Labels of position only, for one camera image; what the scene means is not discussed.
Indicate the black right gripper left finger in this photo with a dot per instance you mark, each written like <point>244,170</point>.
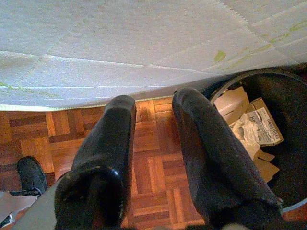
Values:
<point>100,155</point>

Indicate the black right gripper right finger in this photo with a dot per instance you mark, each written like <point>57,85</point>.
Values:
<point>211,155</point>

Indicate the crumpled white paper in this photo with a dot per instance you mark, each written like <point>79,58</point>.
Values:
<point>244,131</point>

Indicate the brown cardboard piece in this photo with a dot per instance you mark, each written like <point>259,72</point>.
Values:
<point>232,103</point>
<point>266,165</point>

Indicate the printed cardboard box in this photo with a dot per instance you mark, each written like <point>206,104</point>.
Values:
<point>266,122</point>

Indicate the black robot right foot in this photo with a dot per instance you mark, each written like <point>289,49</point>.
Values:
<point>31,175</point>

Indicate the black round waste bin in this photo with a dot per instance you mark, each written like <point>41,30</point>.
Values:
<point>290,107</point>

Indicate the white creased cloth sheet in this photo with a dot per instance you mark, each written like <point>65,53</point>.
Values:
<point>120,48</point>

